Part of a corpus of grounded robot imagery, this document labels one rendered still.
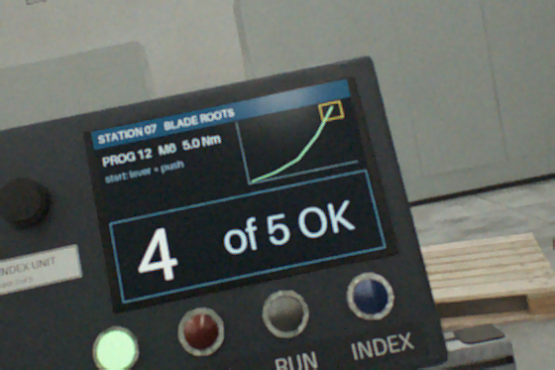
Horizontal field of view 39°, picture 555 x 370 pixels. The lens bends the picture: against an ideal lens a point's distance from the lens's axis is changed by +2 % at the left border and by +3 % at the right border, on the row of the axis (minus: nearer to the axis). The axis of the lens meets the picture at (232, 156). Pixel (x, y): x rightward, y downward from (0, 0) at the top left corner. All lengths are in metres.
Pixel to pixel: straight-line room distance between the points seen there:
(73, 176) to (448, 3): 6.23
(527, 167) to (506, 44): 1.02
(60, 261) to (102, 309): 0.04
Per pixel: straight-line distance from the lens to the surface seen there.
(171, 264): 0.46
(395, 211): 0.47
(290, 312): 0.45
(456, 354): 0.55
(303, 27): 6.38
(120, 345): 0.46
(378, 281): 0.46
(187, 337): 0.45
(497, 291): 3.70
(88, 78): 7.96
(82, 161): 0.48
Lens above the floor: 1.25
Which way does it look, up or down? 5 degrees down
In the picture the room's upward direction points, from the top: 12 degrees counter-clockwise
